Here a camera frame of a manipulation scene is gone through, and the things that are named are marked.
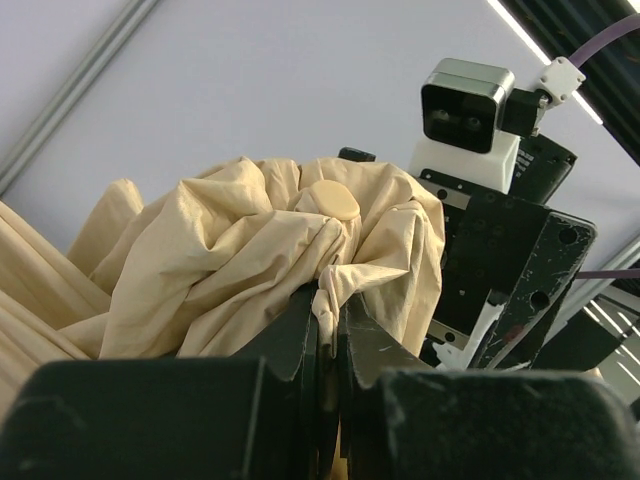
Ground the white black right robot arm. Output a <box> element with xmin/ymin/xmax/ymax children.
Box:
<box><xmin>416</xmin><ymin>135</ymin><xmax>596</xmax><ymax>369</ymax></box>

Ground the aluminium frame post left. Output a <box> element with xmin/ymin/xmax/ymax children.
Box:
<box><xmin>1</xmin><ymin>0</ymin><xmax>160</xmax><ymax>192</ymax></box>

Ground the beige and black folding umbrella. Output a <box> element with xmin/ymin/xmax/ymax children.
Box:
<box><xmin>0</xmin><ymin>154</ymin><xmax>606</xmax><ymax>480</ymax></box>

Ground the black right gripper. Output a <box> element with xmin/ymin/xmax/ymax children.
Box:
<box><xmin>337</xmin><ymin>145</ymin><xmax>599</xmax><ymax>371</ymax></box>

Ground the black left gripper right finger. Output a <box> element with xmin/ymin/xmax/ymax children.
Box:
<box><xmin>338</xmin><ymin>295</ymin><xmax>639</xmax><ymax>479</ymax></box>

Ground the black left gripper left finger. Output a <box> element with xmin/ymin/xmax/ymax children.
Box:
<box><xmin>1</xmin><ymin>284</ymin><xmax>318</xmax><ymax>479</ymax></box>

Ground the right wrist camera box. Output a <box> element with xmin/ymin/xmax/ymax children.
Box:
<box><xmin>408</xmin><ymin>57</ymin><xmax>587</xmax><ymax>194</ymax></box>

